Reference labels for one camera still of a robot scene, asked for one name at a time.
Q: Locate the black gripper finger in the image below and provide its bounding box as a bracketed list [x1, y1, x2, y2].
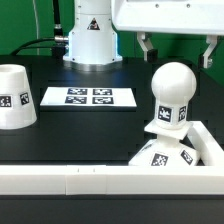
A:
[137, 32, 158, 62]
[199, 35, 218, 69]

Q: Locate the white lamp base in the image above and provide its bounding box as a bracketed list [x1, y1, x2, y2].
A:
[128, 121, 200, 168]

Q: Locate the white lamp hood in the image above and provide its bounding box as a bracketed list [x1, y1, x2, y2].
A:
[0, 64, 37, 130]

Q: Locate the white lamp bulb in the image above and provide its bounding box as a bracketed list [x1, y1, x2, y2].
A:
[151, 62, 197, 130]

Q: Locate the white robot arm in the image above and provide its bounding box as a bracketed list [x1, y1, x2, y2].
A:
[63, 0, 224, 71]

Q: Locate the white marker tag sheet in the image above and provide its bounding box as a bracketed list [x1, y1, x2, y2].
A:
[40, 87, 137, 108]

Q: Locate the black cable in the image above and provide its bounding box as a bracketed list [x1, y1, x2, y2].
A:
[10, 0, 70, 57]

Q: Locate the white cable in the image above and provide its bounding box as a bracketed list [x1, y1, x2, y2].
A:
[32, 0, 40, 42]

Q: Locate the white L-shaped fence wall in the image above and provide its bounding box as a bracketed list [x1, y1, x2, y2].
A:
[0, 121, 224, 195]

